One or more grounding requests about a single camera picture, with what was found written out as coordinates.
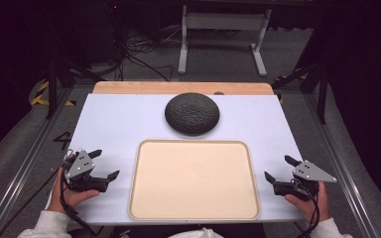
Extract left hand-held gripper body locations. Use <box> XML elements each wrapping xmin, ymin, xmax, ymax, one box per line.
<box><xmin>61</xmin><ymin>150</ymin><xmax>110</xmax><ymax>193</ymax></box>

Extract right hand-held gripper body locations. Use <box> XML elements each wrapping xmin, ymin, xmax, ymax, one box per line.
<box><xmin>273</xmin><ymin>160</ymin><xmax>338</xmax><ymax>201</ymax></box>

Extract person's left hand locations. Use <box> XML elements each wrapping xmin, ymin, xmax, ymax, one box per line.
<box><xmin>48</xmin><ymin>167</ymin><xmax>101</xmax><ymax>213</ymax></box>

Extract person's right hand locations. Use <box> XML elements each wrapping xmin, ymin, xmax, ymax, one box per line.
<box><xmin>284</xmin><ymin>180</ymin><xmax>331</xmax><ymax>223</ymax></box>

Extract white table mat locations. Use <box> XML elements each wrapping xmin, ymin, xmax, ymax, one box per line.
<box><xmin>45</xmin><ymin>93</ymin><xmax>307</xmax><ymax>227</ymax></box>

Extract beige rectangular tray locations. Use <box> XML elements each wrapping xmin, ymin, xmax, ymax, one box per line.
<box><xmin>127</xmin><ymin>139</ymin><xmax>262</xmax><ymax>222</ymax></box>

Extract person's white shirt torso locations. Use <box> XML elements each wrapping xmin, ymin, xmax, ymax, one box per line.
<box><xmin>167</xmin><ymin>226</ymin><xmax>226</xmax><ymax>238</ymax></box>

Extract dark grey textured round plate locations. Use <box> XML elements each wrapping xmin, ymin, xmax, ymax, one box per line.
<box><xmin>164</xmin><ymin>92</ymin><xmax>221</xmax><ymax>137</ymax></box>

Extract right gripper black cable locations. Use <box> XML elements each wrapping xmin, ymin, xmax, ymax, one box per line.
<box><xmin>291</xmin><ymin>178</ymin><xmax>321</xmax><ymax>238</ymax></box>

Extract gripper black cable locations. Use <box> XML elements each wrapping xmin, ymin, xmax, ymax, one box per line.
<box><xmin>291</xmin><ymin>178</ymin><xmax>321</xmax><ymax>238</ymax></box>
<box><xmin>59</xmin><ymin>167</ymin><xmax>105</xmax><ymax>237</ymax></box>

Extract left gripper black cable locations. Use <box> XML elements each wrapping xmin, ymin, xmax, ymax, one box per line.
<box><xmin>59</xmin><ymin>167</ymin><xmax>105</xmax><ymax>237</ymax></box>

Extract black cables on floor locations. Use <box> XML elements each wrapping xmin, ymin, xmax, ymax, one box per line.
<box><xmin>112</xmin><ymin>29</ymin><xmax>183</xmax><ymax>82</ymax></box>

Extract white metal stand frame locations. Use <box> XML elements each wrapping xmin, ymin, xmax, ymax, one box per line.
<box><xmin>177</xmin><ymin>4</ymin><xmax>273</xmax><ymax>78</ymax></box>

